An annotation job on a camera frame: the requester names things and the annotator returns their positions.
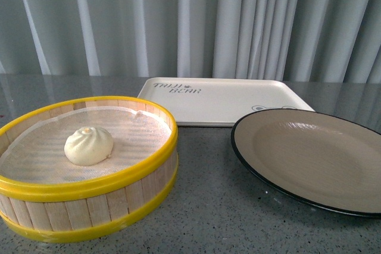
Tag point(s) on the white steamed bun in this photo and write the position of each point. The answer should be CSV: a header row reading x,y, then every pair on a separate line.
x,y
88,146

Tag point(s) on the beige plate with black rim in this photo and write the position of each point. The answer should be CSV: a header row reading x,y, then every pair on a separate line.
x,y
318,159

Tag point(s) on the cream rectangular serving tray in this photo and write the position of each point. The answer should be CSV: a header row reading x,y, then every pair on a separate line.
x,y
218,102

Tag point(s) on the white mesh steamer liner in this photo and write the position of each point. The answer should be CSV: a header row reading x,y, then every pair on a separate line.
x,y
37,155

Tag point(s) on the grey pleated curtain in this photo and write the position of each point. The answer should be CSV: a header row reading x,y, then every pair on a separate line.
x,y
293,40

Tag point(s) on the yellow rimmed bamboo steamer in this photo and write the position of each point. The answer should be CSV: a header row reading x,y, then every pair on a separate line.
x,y
84,210

